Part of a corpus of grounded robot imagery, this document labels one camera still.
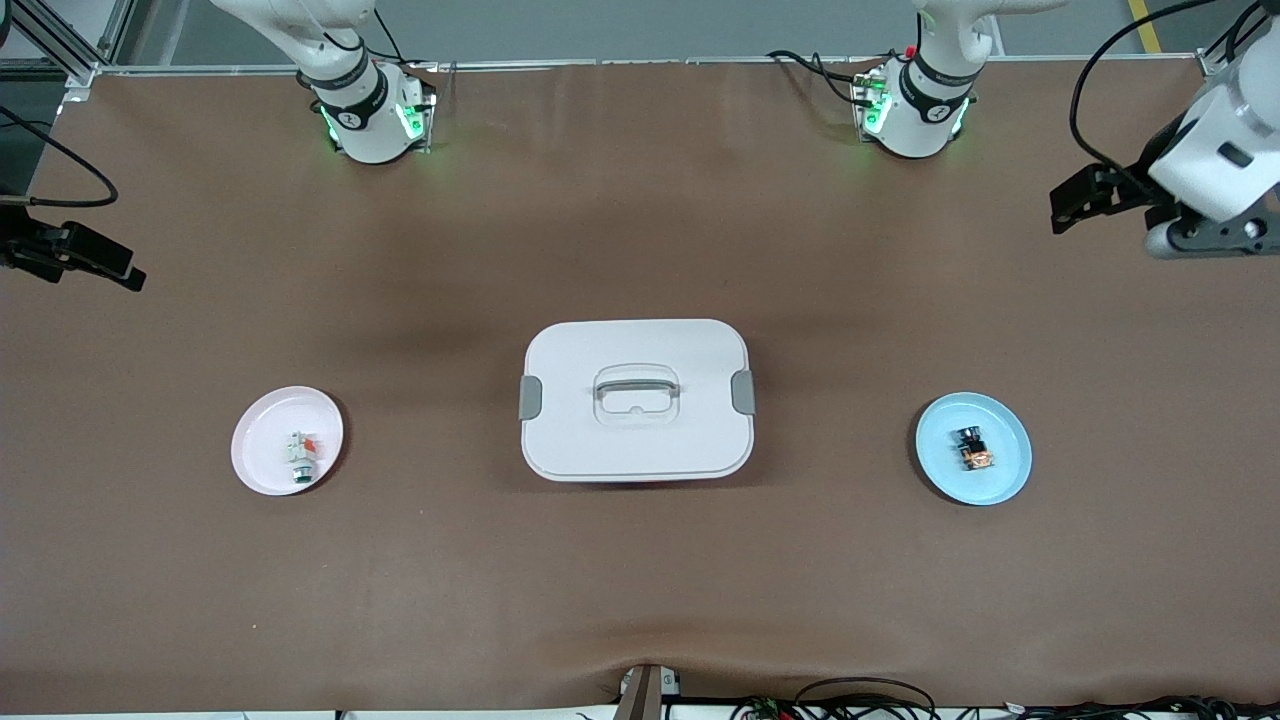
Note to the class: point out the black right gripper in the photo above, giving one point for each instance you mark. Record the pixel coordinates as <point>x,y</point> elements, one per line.
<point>22,250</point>

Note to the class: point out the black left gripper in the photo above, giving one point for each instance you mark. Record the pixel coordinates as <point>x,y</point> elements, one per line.
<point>1128,193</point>

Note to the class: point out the orange push button switch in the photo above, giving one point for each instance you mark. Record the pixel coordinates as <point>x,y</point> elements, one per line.
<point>973,448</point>

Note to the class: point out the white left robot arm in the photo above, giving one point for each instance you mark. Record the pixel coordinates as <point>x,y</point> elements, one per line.
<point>915,125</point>

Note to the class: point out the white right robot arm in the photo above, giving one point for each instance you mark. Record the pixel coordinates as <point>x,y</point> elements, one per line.
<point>370,130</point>

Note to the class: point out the pink round plate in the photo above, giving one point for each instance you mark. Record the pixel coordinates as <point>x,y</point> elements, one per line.
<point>270,440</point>

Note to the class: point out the small white orange part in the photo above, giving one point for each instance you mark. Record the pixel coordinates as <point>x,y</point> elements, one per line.
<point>302,457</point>

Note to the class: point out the light blue round plate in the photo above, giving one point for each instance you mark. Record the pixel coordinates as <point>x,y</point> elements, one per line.
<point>945,450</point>

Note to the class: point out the grey box latch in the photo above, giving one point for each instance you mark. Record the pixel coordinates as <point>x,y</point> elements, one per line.
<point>530,398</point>
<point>743,392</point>

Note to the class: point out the white lidded storage box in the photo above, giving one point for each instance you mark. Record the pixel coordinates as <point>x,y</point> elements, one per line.
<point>637,400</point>

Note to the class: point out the brown table mat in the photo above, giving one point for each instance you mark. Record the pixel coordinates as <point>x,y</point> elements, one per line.
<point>640,570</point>

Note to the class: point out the aluminium frame post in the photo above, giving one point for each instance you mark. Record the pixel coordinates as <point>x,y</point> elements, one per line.
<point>1230,40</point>
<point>60,45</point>

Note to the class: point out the aluminium table edge rail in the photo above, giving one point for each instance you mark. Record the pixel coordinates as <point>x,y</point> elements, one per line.
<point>650,62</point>

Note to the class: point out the metal table edge bracket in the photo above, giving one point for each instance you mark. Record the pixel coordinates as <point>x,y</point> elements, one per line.
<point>648,692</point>

